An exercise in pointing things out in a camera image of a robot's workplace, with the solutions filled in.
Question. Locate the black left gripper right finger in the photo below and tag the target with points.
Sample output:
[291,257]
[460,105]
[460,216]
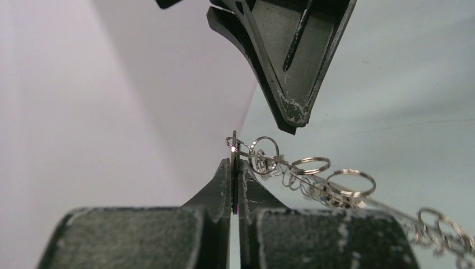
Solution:
[275,236]

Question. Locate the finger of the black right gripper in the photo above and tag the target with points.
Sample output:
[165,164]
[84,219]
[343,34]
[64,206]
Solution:
[292,44]
[227,25]

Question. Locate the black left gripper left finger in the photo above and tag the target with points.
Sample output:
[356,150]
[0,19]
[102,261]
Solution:
[194,235]

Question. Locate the key with black tag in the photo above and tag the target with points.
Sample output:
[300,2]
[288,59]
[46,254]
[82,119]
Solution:
[238,149]

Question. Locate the large metal key ring disc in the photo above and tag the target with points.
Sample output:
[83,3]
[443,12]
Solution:
[428,228]

